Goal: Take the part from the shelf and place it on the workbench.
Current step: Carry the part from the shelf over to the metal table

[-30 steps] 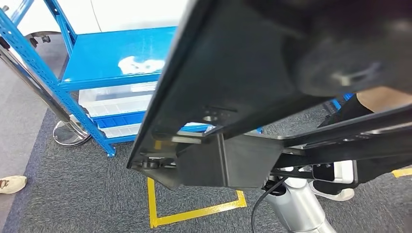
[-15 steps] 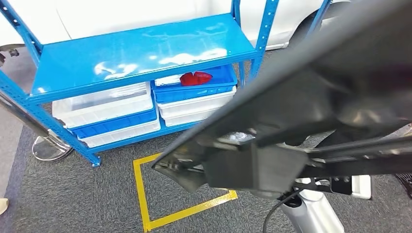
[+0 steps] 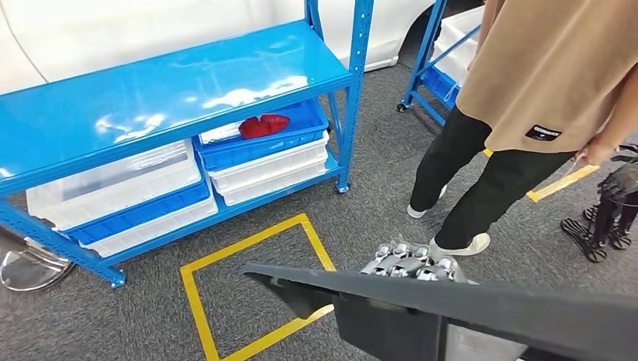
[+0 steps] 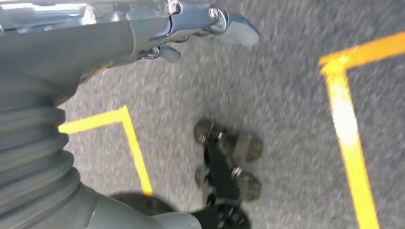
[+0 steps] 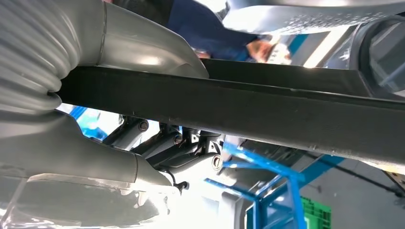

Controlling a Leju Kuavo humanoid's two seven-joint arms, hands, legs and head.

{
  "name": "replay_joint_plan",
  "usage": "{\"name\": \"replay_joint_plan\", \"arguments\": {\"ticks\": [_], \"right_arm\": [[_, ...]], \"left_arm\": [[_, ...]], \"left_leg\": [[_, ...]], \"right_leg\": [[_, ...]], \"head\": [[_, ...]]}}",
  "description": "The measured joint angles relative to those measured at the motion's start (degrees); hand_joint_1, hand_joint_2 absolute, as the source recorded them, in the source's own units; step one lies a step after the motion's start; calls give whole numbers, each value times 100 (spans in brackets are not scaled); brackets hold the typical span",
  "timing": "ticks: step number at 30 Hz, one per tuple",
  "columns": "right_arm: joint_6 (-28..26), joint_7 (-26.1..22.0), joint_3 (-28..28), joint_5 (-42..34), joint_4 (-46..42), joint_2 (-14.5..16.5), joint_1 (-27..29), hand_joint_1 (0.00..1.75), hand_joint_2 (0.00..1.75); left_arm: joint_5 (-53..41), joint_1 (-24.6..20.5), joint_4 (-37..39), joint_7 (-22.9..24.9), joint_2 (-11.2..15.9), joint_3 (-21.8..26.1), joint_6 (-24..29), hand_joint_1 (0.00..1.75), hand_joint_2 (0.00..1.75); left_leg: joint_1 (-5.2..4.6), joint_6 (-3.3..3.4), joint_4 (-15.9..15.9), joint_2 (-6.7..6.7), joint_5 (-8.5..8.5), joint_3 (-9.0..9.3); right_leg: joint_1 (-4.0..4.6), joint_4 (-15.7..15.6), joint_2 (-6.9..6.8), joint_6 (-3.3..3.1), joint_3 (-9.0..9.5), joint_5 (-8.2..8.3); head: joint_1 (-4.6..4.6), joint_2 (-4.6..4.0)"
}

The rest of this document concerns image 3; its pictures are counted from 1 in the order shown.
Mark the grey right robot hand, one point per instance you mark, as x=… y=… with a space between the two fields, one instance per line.
x=413 y=264

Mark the person's hand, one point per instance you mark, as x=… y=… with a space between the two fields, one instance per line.
x=598 y=154

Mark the black plastic frame part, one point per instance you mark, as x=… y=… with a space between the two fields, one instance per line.
x=498 y=309

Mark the blue metal shelf rack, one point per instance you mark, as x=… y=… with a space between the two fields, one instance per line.
x=424 y=50
x=149 y=99

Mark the person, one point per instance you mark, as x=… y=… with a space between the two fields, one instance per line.
x=548 y=74

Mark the blue plastic bin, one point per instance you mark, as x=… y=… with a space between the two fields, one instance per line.
x=149 y=212
x=259 y=149

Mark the red crumpled item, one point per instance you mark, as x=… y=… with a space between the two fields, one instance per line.
x=264 y=125

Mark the translucent white plastic bin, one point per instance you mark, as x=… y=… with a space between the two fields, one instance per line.
x=99 y=189

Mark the white car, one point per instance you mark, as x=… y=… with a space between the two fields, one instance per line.
x=149 y=30

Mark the metal stanchion post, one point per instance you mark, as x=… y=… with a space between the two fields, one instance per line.
x=30 y=271

